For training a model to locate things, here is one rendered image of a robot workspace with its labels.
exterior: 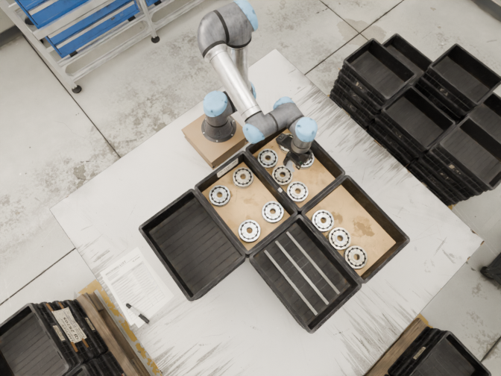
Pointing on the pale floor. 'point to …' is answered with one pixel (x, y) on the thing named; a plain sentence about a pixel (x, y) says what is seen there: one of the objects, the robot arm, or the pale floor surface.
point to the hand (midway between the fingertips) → (289, 161)
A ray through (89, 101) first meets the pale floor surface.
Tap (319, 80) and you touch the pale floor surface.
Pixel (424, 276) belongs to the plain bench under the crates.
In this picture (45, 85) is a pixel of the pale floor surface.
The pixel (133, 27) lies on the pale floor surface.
